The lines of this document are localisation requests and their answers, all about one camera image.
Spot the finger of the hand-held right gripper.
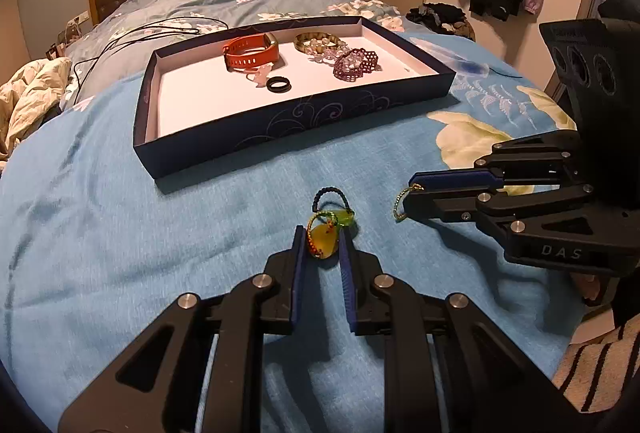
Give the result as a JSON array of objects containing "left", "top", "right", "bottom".
[
  {"left": 410, "top": 131, "right": 584, "bottom": 192},
  {"left": 402, "top": 185, "right": 640, "bottom": 273}
]

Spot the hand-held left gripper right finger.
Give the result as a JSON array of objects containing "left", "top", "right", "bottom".
[{"left": 340, "top": 233, "right": 576, "bottom": 433}]

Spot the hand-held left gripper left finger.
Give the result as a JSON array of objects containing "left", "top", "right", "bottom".
[{"left": 57, "top": 225, "right": 308, "bottom": 433}]

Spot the thin gold chain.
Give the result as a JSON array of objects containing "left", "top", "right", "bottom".
[{"left": 392, "top": 183, "right": 423, "bottom": 221}]

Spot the dark purple bead bracelet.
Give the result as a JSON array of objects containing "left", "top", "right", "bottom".
[{"left": 332, "top": 48, "right": 381, "bottom": 82}]

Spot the pale purple crystal bracelet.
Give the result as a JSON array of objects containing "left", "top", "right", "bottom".
[{"left": 302, "top": 37, "right": 353, "bottom": 64}]

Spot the small pink pendant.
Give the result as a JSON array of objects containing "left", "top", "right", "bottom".
[{"left": 245, "top": 65, "right": 273, "bottom": 88}]

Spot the dark blue cardboard box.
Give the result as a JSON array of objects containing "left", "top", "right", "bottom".
[{"left": 132, "top": 15, "right": 458, "bottom": 178}]

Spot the amber bangle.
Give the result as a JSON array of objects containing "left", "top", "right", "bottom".
[{"left": 293, "top": 32, "right": 346, "bottom": 54}]

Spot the orange smart watch band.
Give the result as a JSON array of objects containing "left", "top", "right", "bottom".
[{"left": 222, "top": 33, "right": 281, "bottom": 72}]

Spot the person's right hand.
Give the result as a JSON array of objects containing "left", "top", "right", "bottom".
[{"left": 572, "top": 272, "right": 608, "bottom": 306}]

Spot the pile of dark clothes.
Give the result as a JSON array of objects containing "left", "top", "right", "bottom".
[{"left": 405, "top": 3, "right": 476, "bottom": 41}]

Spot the person's striped clothing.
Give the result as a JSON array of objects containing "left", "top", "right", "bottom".
[{"left": 550, "top": 313, "right": 640, "bottom": 414}]

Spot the cream quilt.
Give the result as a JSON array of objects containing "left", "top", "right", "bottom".
[{"left": 0, "top": 57, "right": 73, "bottom": 161}]

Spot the cluttered nightstand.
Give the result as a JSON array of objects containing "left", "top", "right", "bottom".
[{"left": 47, "top": 10, "right": 91, "bottom": 58}]

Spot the short black cable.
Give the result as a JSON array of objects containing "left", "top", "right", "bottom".
[{"left": 487, "top": 63, "right": 523, "bottom": 81}]

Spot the long black cable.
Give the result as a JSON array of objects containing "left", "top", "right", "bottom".
[{"left": 72, "top": 15, "right": 228, "bottom": 86}]

